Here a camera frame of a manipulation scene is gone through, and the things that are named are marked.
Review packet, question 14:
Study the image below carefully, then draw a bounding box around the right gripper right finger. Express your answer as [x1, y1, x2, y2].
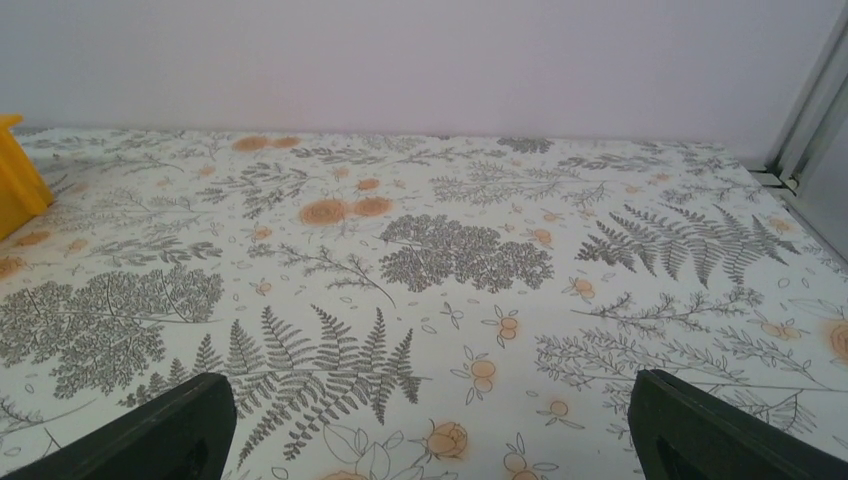
[627, 370, 847, 480]

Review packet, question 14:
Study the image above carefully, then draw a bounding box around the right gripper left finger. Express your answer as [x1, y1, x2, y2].
[5, 373, 237, 480]

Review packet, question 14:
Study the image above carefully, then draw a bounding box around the floral table mat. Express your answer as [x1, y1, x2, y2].
[1, 128, 847, 479]

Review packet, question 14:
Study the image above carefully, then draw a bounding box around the far orange storage bin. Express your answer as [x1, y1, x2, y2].
[1, 114, 54, 240]

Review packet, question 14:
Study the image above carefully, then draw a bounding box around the aluminium rail frame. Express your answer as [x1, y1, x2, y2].
[765, 2, 847, 266]

